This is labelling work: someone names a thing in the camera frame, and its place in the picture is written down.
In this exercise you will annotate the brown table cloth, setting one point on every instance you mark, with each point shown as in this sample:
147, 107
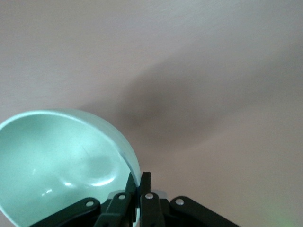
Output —
189, 71

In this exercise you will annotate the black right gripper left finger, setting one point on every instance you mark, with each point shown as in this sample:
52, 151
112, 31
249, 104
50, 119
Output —
116, 210

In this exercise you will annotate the light green bowl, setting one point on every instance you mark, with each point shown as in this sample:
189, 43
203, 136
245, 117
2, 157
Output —
59, 160

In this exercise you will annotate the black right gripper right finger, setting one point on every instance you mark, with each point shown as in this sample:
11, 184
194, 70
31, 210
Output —
151, 210

